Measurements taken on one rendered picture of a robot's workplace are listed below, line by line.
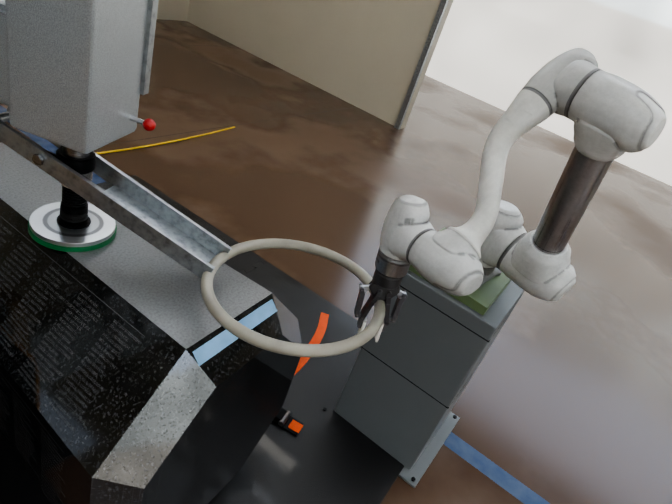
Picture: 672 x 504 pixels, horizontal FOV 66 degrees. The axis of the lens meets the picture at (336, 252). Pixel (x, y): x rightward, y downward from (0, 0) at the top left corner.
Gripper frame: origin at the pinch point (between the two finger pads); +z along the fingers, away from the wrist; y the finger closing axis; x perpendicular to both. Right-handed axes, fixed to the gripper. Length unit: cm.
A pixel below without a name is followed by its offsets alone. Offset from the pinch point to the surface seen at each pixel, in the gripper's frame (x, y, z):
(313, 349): 23.8, 18.6, -10.7
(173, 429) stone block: 30, 47, 14
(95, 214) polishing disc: -23, 82, -8
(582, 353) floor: -124, -175, 93
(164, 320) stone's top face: 12, 54, -3
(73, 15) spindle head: -3, 79, -65
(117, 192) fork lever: -17, 74, -20
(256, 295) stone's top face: -4.9, 32.9, -1.8
